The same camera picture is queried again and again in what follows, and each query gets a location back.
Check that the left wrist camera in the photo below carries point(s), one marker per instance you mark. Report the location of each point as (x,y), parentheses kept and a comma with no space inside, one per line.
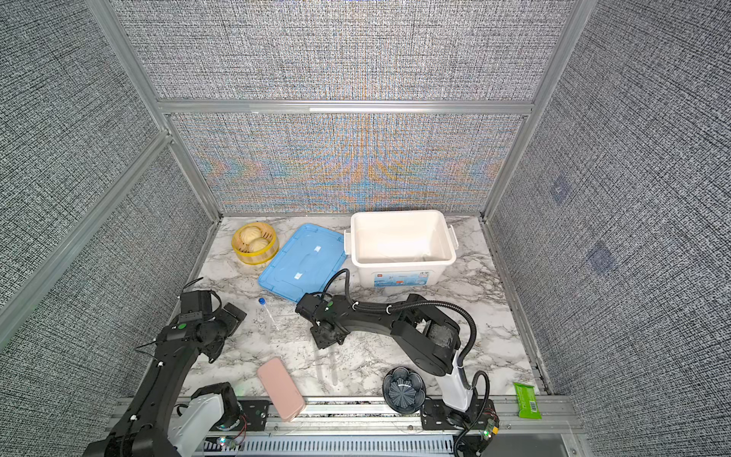
(196,302)

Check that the blue plastic box lid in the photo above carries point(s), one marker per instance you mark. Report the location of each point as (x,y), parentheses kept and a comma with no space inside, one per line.
(304,265)

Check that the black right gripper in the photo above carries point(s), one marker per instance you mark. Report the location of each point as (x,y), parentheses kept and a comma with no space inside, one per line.
(322,343)

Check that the back steamed bun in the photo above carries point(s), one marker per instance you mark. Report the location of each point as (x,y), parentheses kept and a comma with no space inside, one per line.
(249,234)

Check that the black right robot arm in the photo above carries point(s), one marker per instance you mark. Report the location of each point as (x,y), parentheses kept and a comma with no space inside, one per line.
(436,335)

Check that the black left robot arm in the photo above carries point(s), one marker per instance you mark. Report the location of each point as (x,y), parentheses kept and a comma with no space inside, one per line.
(145,429)

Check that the yellow bamboo steamer basket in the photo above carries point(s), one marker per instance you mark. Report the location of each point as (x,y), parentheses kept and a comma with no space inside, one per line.
(261,257)

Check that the front steamed bun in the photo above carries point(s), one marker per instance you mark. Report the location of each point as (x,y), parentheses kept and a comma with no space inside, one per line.
(257,245)

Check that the steamed bun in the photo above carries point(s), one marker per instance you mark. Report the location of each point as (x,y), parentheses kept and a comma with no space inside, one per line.
(249,234)
(257,245)

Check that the white plastic storage box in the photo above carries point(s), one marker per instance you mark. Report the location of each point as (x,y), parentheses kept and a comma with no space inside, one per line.
(400,248)

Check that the clear plastic test tube rack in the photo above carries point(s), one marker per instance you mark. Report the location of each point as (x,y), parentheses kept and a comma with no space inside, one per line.
(288,324)

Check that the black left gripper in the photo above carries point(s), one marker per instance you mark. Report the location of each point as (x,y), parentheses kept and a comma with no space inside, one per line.
(232,323)

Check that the green wipes packet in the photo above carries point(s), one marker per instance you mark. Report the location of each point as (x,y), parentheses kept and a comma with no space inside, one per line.
(527,401)

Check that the black flower-shaped dish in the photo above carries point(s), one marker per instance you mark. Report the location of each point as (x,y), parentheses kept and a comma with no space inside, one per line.
(404,390)

